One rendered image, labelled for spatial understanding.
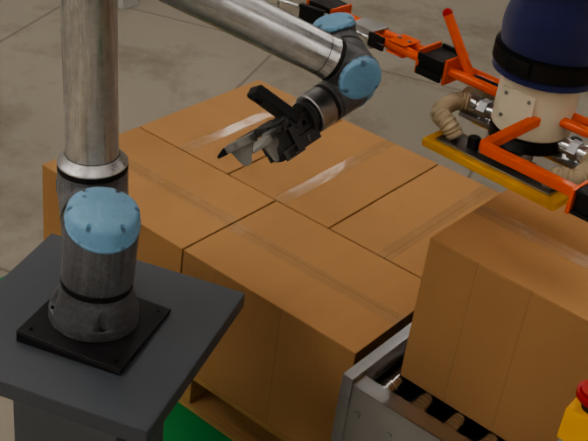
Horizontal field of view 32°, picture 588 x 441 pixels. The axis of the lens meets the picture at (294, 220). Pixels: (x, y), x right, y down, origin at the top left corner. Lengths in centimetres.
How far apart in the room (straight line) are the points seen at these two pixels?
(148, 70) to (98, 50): 309
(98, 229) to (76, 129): 23
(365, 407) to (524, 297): 46
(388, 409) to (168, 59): 323
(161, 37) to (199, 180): 243
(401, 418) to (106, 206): 81
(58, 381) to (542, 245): 108
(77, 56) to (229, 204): 111
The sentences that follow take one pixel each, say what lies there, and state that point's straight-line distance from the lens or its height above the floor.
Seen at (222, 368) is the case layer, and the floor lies 23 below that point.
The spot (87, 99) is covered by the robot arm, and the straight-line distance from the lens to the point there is 212.
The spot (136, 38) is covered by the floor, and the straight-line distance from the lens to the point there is 550.
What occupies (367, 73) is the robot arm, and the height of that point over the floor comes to 134.
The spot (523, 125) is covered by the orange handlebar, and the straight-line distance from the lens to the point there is 216.
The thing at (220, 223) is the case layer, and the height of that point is 54.
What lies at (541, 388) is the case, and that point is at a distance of 232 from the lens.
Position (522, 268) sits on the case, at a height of 95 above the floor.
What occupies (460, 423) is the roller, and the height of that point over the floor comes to 55.
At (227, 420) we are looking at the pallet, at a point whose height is 2.
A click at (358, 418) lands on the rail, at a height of 51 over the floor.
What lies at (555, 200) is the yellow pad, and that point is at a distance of 216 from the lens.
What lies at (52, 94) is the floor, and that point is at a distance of 488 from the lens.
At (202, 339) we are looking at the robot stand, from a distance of 224.
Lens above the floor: 216
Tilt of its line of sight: 32 degrees down
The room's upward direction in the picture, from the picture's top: 8 degrees clockwise
